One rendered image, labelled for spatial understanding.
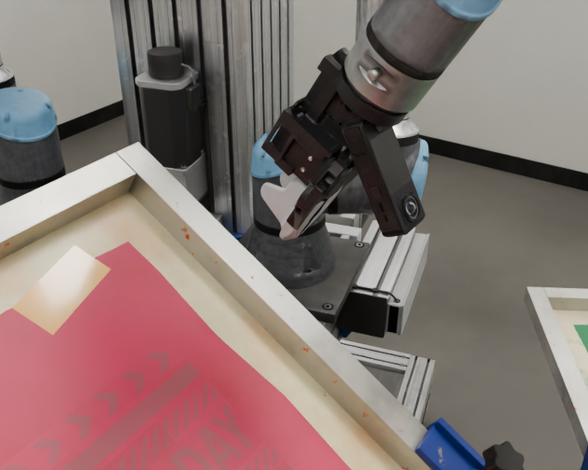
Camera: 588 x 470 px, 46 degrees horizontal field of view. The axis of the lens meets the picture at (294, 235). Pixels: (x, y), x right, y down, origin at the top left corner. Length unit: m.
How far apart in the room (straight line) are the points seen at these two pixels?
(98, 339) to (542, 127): 3.90
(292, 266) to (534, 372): 2.02
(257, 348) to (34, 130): 0.63
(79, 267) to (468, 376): 2.28
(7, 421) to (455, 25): 0.51
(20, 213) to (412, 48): 0.43
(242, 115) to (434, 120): 3.50
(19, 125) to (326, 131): 0.71
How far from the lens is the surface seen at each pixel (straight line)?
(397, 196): 0.64
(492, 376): 2.93
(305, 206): 0.66
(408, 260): 1.36
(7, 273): 0.77
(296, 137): 0.65
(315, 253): 1.10
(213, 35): 1.21
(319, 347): 0.80
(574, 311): 1.68
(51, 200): 0.79
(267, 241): 1.09
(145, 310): 0.78
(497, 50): 4.41
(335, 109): 0.65
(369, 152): 0.62
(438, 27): 0.56
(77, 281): 0.78
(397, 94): 0.59
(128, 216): 0.85
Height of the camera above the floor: 1.90
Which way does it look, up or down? 31 degrees down
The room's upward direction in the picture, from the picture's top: straight up
